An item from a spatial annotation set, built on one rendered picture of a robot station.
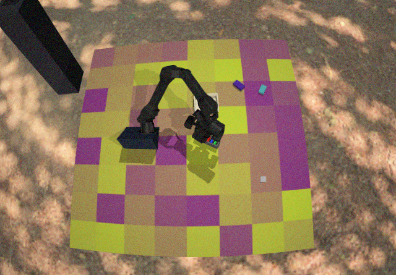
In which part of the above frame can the purple rectangular block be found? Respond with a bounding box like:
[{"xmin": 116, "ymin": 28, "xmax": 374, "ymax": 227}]
[{"xmin": 233, "ymin": 80, "xmax": 245, "ymax": 90}]

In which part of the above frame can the teal rectangular block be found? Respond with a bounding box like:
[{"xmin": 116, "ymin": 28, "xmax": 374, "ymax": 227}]
[{"xmin": 259, "ymin": 85, "xmax": 267, "ymax": 95}]

